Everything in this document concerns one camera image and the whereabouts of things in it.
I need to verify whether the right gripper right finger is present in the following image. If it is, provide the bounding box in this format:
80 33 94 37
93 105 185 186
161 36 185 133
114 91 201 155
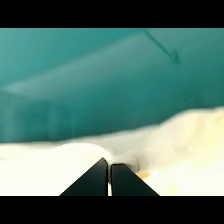
110 162 160 197

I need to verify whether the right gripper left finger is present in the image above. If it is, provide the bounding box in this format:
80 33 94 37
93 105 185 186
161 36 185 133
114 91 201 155
59 157 109 197

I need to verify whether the white garment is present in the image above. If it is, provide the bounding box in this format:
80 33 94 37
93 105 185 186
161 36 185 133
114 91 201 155
0 106 224 197

